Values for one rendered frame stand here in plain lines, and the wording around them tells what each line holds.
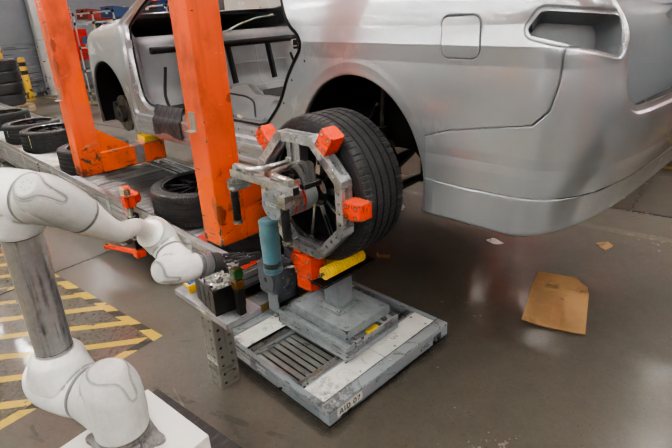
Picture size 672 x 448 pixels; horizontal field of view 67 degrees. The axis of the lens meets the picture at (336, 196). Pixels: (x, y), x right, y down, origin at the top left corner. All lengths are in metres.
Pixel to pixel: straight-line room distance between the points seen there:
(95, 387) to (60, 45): 2.96
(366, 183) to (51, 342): 1.17
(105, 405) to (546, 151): 1.57
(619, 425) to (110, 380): 1.86
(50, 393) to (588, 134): 1.84
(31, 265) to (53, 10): 2.81
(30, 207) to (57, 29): 2.88
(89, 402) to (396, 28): 1.66
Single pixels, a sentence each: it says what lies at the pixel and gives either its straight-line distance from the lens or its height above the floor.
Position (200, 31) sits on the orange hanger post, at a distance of 2.37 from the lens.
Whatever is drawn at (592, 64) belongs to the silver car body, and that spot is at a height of 1.37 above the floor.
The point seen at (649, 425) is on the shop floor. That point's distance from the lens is 2.47.
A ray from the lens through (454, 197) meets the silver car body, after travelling 2.09.
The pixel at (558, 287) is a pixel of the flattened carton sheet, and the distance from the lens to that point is 3.24.
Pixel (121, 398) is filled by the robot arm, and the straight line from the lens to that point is 1.60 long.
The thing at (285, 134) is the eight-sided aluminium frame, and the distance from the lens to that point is 2.13.
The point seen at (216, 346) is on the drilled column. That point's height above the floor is 0.23.
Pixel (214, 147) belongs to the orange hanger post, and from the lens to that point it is 2.42.
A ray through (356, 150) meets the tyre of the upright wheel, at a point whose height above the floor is 1.06.
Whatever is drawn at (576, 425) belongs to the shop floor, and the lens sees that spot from 2.37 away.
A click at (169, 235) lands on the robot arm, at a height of 0.89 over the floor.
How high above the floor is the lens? 1.57
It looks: 20 degrees down
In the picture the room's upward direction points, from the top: 4 degrees counter-clockwise
